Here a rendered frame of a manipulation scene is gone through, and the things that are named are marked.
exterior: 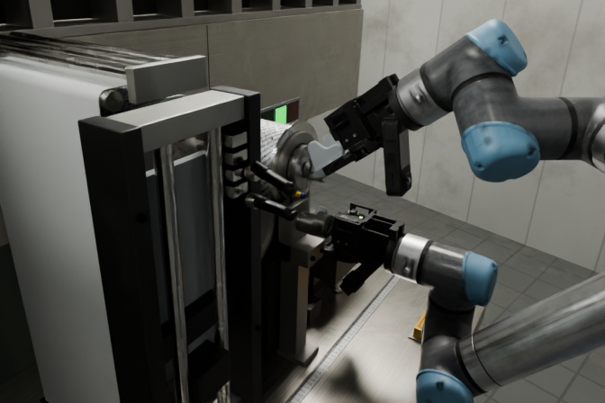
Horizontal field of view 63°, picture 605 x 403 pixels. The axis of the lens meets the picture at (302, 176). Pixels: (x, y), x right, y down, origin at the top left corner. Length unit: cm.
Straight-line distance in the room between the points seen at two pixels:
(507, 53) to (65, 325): 66
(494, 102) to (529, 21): 256
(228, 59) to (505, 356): 81
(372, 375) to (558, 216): 248
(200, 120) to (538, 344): 50
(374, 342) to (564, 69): 235
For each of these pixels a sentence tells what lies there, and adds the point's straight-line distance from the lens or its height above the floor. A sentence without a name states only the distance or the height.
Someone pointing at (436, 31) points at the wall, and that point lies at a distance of 340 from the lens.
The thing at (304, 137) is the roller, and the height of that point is 130.
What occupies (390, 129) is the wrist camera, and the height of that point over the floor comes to 135.
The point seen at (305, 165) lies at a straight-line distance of 80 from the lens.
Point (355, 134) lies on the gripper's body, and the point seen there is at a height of 133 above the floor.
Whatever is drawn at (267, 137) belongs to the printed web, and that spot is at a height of 130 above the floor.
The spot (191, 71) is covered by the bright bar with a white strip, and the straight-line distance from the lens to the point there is 55.
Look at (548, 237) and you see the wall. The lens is 335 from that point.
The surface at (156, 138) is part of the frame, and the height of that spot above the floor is 143.
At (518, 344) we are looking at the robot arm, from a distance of 71.
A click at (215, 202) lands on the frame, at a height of 134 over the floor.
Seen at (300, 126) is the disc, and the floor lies 132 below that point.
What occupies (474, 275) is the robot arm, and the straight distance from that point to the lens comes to 79.
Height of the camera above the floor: 155
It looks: 23 degrees down
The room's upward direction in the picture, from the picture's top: 2 degrees clockwise
